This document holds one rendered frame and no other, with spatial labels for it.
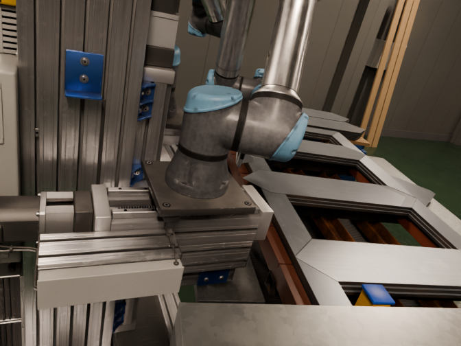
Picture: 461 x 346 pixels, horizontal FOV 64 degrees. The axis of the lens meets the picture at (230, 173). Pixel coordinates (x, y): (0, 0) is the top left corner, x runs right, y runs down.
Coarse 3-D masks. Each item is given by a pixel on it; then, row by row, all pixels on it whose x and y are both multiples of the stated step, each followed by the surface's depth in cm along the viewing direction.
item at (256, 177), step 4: (252, 172) 146; (256, 172) 147; (260, 172) 148; (252, 176) 143; (256, 176) 143; (260, 176) 144; (252, 180) 140; (256, 180) 140; (260, 180) 141; (264, 180) 142; (256, 184) 137; (260, 184) 138; (264, 184) 139; (264, 188) 136; (268, 188) 137
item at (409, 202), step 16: (336, 144) 210; (320, 160) 183; (336, 160) 186; (352, 160) 188; (368, 176) 177; (400, 192) 162; (336, 208) 142; (352, 208) 143; (368, 208) 145; (384, 208) 147; (400, 208) 149; (416, 224) 145; (288, 256) 107; (304, 288) 96; (352, 288) 99; (400, 288) 102; (416, 288) 104; (432, 288) 106; (448, 288) 107
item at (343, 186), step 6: (336, 180) 158; (342, 180) 160; (336, 186) 152; (342, 186) 154; (348, 186) 155; (342, 192) 148; (348, 192) 150; (354, 192) 151; (348, 198) 144; (354, 198) 146; (360, 198) 147
